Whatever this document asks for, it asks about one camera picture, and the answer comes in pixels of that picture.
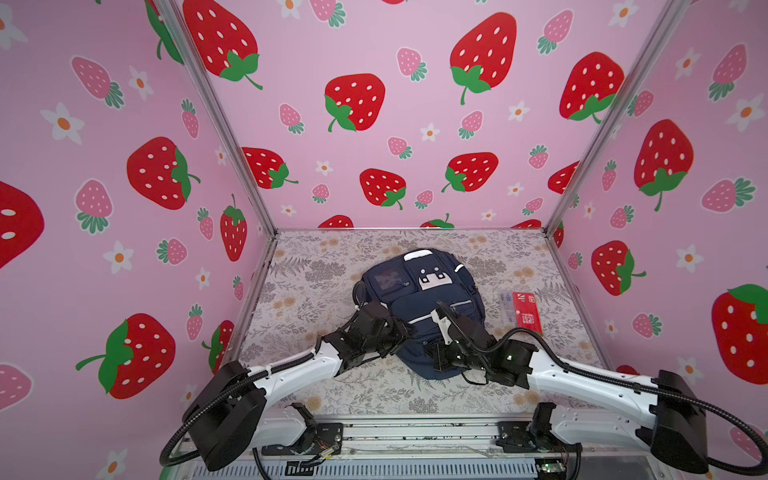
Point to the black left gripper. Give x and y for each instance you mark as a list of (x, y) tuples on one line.
[(399, 332)]

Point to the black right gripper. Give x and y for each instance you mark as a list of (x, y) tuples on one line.
[(435, 353)]

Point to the navy blue student backpack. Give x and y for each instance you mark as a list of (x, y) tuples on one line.
[(411, 286)]

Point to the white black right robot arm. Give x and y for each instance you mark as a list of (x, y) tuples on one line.
[(658, 413)]

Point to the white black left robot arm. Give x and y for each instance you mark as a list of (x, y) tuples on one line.
[(221, 422)]

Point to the red stationery package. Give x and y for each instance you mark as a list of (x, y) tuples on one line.
[(526, 311)]

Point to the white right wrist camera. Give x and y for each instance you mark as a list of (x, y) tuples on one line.
[(444, 324)]

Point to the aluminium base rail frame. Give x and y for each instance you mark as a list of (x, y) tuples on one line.
[(554, 443)]

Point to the aluminium corner post left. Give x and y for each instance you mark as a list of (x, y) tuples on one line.
[(181, 37)]

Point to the aluminium corner post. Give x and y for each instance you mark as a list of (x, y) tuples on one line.
[(181, 37), (654, 45)]

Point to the aluminium corner post right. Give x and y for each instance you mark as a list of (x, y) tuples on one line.
[(654, 45)]

